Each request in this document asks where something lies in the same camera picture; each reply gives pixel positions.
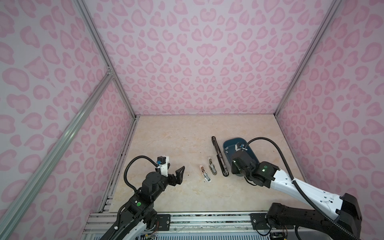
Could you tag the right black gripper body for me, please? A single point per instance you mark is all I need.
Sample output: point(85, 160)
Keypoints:
point(235, 170)

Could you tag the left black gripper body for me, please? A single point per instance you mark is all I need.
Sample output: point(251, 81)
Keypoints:
point(164, 181)

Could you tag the pink small stapler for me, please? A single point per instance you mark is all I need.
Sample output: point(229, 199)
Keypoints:
point(205, 174)

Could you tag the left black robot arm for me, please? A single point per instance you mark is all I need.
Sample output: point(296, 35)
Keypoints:
point(138, 214)

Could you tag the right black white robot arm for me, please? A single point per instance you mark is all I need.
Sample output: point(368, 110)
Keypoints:
point(337, 216)

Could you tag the teal plastic tray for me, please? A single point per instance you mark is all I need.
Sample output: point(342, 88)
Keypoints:
point(229, 148)

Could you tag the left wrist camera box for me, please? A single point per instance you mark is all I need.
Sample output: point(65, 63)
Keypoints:
point(163, 165)

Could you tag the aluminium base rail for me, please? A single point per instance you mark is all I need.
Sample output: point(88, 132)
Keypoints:
point(224, 226)

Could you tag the aluminium frame diagonal bar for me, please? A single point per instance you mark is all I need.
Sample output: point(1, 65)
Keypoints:
point(21, 204)

